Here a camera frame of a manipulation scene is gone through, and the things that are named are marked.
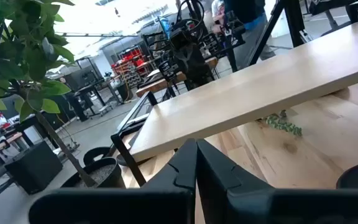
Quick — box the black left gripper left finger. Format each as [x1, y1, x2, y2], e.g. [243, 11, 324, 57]
[140, 138, 198, 191]

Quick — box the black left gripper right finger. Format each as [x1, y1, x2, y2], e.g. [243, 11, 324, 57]
[196, 138, 275, 224]

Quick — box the succulent plant in dark pot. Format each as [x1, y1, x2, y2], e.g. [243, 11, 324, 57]
[258, 111, 303, 138]

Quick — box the rack with red bins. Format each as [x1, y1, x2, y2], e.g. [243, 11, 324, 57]
[111, 46, 150, 90]

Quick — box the black cube box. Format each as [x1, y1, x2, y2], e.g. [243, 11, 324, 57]
[4, 141, 64, 195]

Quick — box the person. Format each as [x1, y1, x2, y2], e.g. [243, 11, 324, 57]
[211, 0, 276, 62]

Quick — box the leafy green potted plant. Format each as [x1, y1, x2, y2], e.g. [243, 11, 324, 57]
[0, 0, 127, 190]

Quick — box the wooden shelf with black frame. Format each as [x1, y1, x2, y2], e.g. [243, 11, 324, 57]
[110, 20, 358, 187]

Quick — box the black metal rig frame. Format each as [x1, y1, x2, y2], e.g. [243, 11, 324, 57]
[247, 0, 306, 67]

